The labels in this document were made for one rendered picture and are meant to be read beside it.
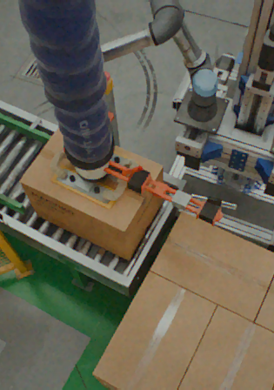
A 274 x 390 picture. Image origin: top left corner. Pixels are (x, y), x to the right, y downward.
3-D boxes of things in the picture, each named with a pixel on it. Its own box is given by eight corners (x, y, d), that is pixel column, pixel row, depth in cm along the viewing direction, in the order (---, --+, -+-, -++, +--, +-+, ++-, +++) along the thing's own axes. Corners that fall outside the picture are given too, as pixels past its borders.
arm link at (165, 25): (190, 43, 189) (81, 82, 202) (185, 23, 194) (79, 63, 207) (182, 22, 180) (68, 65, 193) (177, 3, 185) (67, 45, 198)
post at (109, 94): (111, 176, 342) (96, 82, 253) (116, 168, 345) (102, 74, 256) (120, 179, 340) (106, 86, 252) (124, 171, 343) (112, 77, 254)
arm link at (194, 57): (195, 90, 233) (148, 15, 188) (190, 67, 240) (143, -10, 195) (217, 81, 229) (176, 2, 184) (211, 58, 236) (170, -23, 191)
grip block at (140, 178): (126, 188, 217) (125, 181, 212) (136, 171, 221) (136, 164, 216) (142, 195, 215) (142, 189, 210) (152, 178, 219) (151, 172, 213)
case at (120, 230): (36, 215, 268) (18, 181, 233) (73, 162, 284) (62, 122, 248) (130, 261, 253) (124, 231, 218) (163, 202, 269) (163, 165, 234)
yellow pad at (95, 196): (50, 182, 232) (49, 177, 227) (62, 166, 236) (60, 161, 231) (110, 211, 223) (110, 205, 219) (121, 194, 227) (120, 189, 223)
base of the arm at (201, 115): (193, 94, 242) (194, 81, 233) (221, 103, 239) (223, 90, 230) (183, 116, 236) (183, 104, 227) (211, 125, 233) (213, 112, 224)
